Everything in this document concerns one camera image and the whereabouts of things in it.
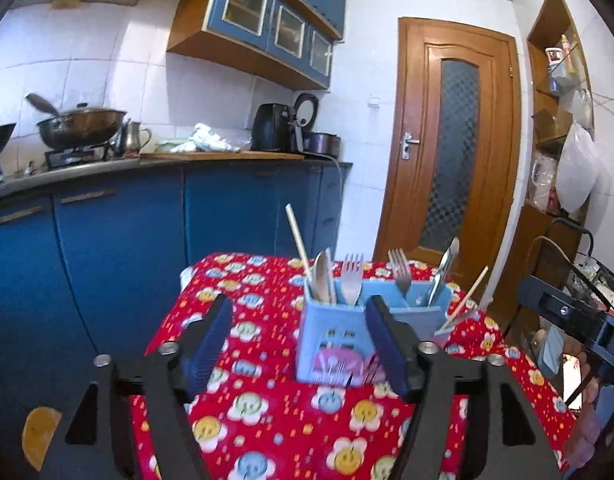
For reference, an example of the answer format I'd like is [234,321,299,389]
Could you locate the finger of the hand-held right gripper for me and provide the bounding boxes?
[518,276,608,346]

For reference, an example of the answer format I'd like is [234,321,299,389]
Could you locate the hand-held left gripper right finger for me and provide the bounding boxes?
[363,294,562,480]

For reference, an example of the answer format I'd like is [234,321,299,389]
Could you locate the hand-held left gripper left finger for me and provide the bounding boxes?
[39,294,235,480]

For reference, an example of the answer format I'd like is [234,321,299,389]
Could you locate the blue plastic utensil holder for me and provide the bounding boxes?
[294,277,455,388]

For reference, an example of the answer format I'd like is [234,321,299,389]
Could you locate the stainless steel fork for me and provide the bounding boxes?
[388,248,412,297]

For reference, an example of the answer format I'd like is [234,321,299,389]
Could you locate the silver fork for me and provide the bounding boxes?
[342,253,364,307]

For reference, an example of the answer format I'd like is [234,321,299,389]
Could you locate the metal chopstick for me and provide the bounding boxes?
[434,300,494,336]

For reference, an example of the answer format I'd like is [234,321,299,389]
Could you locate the silver spoon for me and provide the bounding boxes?
[313,251,332,305]

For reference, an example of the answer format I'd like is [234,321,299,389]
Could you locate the person's right hand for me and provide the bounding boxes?
[567,350,605,466]

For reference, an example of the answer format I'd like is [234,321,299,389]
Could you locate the red floral tablecloth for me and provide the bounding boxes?
[129,252,578,480]

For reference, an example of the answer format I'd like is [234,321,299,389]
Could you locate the blue lower cabinets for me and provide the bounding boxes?
[0,160,352,480]

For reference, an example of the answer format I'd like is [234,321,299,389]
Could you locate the white plastic bag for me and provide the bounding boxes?
[556,121,608,213]

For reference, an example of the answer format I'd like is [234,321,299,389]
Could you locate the wooden door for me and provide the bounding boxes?
[374,17,522,321]

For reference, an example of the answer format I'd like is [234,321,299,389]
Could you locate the cardboard box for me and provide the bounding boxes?
[532,109,572,143]

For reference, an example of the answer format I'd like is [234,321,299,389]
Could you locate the orange round object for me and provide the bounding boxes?
[22,407,62,471]

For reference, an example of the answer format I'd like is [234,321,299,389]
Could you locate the wooden cutting board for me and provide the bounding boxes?
[139,151,305,162]

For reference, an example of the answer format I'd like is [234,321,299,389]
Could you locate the white printed cloth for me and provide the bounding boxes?
[169,122,240,153]

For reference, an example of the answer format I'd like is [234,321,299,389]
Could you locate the rice cooker with open lid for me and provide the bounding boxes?
[292,92,342,157]

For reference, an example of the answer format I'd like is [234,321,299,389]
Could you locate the metal kettle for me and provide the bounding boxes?
[112,119,152,157]

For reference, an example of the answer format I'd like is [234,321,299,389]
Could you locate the black air fryer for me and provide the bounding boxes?
[250,103,294,152]

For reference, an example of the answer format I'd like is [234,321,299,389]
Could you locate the gas stove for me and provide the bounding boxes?
[44,142,112,168]

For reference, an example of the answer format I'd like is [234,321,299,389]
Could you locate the metal wok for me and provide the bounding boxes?
[26,92,128,151]

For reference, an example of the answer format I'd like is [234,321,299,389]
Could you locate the white power cable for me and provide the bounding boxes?
[327,154,348,196]

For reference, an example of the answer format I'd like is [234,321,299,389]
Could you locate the metal door handle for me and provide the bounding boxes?
[401,131,422,162]

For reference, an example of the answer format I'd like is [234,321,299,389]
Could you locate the wooden wall shelf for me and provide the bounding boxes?
[524,0,595,226]

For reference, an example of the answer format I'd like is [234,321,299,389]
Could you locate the blue wall cabinet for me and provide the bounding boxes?
[167,0,348,92]

